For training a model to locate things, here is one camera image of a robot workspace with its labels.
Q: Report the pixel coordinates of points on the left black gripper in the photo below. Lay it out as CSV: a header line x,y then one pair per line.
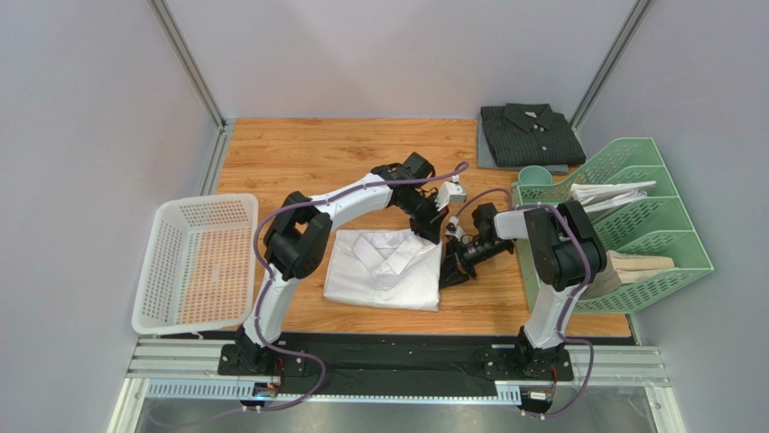
x,y
430,228

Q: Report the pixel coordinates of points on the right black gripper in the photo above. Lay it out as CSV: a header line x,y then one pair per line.
x,y
460,260

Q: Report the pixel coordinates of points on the white long sleeve shirt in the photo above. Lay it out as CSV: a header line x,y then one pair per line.
x,y
384,269

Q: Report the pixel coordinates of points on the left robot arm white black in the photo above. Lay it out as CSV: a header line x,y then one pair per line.
x,y
296,235

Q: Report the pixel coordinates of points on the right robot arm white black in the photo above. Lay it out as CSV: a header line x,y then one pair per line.
x,y
567,255

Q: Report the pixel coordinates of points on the stack of white papers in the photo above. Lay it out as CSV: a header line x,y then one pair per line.
x,y
599,199

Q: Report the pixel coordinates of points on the brown paper stack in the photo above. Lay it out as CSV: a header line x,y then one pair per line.
x,y
625,269

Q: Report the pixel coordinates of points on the folded grey shirt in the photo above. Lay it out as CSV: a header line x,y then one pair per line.
x,y
485,159

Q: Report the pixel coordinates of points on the green cup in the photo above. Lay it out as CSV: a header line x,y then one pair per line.
x,y
534,176

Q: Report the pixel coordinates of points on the folded dark striped shirt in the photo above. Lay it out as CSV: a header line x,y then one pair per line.
x,y
519,135

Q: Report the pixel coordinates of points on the green file organizer rack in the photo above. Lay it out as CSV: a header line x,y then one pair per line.
x,y
657,224

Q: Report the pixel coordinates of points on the white plastic basket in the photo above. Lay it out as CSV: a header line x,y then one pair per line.
x,y
198,272

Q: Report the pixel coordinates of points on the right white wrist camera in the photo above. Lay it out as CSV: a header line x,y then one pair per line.
x,y
454,231

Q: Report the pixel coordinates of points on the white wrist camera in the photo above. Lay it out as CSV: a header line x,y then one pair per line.
x,y
454,231
451,191

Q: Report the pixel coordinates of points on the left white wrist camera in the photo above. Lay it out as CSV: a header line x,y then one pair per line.
x,y
451,191

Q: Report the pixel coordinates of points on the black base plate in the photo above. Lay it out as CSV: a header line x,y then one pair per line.
x,y
381,365

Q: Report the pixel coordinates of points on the aluminium frame rail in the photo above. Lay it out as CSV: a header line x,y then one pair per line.
x,y
172,31

